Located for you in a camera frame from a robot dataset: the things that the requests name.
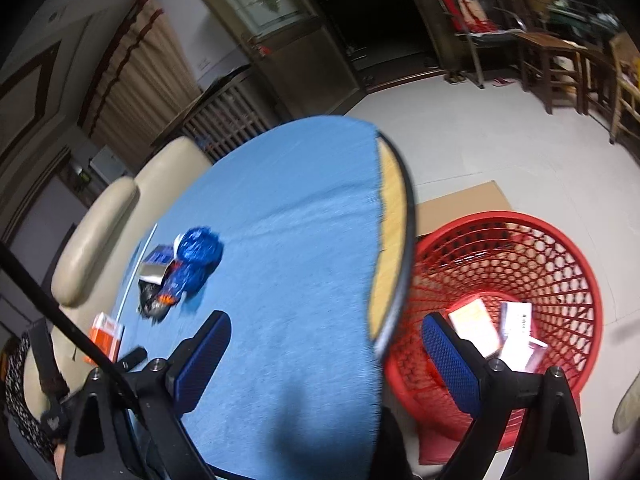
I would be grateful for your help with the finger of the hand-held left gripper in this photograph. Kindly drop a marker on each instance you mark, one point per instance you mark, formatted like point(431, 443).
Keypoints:
point(132, 358)

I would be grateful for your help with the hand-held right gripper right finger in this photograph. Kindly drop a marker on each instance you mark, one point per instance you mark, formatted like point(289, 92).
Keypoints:
point(450, 360)

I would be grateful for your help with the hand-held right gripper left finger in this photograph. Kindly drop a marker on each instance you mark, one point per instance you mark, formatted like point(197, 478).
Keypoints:
point(205, 355)

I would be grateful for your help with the white box with orange face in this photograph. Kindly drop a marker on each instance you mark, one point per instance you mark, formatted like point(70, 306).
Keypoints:
point(472, 325)

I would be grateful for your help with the black plastic bag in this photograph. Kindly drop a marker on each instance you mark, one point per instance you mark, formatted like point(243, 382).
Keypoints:
point(150, 302)

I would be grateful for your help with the white pink box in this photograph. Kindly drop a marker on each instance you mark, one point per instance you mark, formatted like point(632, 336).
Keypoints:
point(520, 352)

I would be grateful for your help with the white printed box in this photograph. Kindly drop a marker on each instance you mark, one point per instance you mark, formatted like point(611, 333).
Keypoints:
point(517, 317)

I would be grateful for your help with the blue printed box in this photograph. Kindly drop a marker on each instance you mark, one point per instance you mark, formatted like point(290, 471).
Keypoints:
point(157, 257)

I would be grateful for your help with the red plastic basket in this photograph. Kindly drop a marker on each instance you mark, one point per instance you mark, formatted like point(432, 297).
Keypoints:
point(550, 260)

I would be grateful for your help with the person's patterned clothing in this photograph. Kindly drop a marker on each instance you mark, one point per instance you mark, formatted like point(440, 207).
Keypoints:
point(20, 400)

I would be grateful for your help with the beige sofa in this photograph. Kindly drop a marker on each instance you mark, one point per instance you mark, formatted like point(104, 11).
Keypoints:
point(100, 240)

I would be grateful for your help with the round wooden table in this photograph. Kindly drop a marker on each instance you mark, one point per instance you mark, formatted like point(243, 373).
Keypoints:
point(392, 240)

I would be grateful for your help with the flat cardboard sheet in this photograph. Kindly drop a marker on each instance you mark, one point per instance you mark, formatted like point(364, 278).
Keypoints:
point(465, 205)

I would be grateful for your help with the blue woven tablecloth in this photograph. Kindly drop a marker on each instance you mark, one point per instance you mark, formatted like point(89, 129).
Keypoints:
point(300, 210)

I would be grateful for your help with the white board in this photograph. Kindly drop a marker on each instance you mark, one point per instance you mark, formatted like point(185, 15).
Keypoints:
point(110, 165)

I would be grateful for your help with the wooden crib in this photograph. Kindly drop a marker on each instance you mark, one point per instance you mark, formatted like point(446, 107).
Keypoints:
point(225, 115)

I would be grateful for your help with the dark sandals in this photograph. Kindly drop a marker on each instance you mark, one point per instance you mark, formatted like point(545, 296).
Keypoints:
point(454, 78)

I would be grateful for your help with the red slipper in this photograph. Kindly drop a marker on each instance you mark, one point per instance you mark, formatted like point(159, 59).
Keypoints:
point(502, 81)

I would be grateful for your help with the beige curtain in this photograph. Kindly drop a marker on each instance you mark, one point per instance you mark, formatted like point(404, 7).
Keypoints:
point(145, 70)

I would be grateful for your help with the brown door with glass pane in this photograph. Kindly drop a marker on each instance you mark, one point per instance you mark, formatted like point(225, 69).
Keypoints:
point(300, 60)
point(425, 20)

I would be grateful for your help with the dark wooden stool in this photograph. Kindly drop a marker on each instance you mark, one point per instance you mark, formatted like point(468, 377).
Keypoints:
point(597, 60)
point(550, 42)

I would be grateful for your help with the red striped garment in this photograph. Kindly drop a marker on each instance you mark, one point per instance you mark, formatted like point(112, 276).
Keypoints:
point(460, 5)

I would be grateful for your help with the cluttered green desk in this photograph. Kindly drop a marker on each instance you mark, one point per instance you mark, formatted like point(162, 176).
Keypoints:
point(580, 17)

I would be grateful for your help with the metal frame chair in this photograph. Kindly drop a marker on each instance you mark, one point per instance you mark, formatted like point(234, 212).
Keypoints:
point(482, 35)

